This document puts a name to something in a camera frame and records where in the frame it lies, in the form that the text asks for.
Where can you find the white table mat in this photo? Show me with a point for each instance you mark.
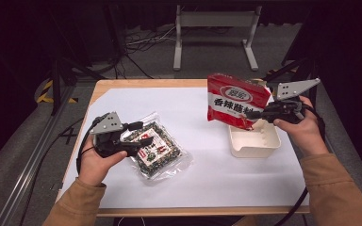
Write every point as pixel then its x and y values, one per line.
pixel 185 175

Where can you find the wooden table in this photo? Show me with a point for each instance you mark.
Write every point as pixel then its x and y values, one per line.
pixel 157 83

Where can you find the clear seaweed snack packet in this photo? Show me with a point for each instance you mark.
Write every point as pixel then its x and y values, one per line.
pixel 161 150

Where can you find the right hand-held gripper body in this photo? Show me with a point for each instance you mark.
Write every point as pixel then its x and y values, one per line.
pixel 290 108

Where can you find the yellow and black hazard tape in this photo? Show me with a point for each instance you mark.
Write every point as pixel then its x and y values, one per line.
pixel 45 91

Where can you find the grey metal stand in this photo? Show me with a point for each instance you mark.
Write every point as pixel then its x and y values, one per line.
pixel 215 19

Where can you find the person's right hand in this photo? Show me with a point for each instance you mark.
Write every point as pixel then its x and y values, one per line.
pixel 306 135

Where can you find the person's left hand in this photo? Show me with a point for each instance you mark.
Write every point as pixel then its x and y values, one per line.
pixel 95 166

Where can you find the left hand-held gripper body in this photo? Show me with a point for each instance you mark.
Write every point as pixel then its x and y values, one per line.
pixel 106 125

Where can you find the black tripod stand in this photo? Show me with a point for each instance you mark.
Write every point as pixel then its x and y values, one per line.
pixel 56 81
pixel 311 69

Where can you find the white plastic storage box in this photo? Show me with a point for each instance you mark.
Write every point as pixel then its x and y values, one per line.
pixel 254 144

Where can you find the red seasoning packet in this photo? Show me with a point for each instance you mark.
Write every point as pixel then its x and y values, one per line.
pixel 232 100

